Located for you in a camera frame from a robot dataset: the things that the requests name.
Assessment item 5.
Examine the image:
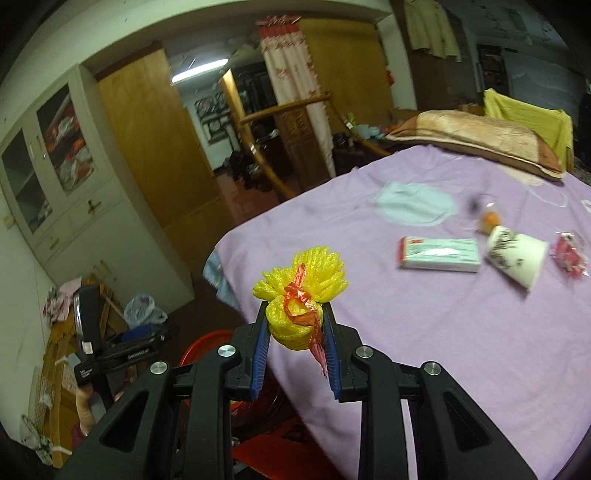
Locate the yellow foam fruit net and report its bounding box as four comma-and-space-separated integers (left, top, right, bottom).
252, 246, 348, 357

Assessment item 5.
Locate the white Betaloc medicine box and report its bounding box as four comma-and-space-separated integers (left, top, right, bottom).
397, 236, 481, 273

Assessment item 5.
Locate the white floral paper cup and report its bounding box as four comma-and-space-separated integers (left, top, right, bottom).
486, 225, 549, 291

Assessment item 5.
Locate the clear red plastic wrapper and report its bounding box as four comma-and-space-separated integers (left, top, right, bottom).
551, 231, 589, 277

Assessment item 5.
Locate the clear jelly cup orange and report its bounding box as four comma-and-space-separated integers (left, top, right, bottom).
473, 194, 502, 235

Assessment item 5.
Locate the red trash bin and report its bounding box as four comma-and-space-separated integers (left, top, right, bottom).
177, 329, 242, 422

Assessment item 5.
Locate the person's left hand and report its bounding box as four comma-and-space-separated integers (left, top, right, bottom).
75, 384, 107, 437

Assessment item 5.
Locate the white plastic bag on floor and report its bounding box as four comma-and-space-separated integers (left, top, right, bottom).
123, 294, 167, 329

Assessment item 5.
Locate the white glass-door cabinet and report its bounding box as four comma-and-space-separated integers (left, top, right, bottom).
1, 65, 194, 313

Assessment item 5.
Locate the purple bed sheet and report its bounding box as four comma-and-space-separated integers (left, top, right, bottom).
215, 145, 590, 479

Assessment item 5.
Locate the brown patterned pillow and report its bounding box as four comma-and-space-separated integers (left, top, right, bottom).
386, 110, 565, 181

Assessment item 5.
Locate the fluorescent ceiling light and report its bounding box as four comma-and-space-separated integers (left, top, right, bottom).
171, 58, 229, 84

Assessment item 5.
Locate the yellow-green cloth on chair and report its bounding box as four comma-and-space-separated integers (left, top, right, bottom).
484, 88, 574, 173

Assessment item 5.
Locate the red white curtain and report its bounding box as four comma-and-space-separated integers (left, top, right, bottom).
256, 15, 335, 178

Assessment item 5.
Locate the hanging beige jacket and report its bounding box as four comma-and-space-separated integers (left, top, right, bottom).
404, 0, 462, 63

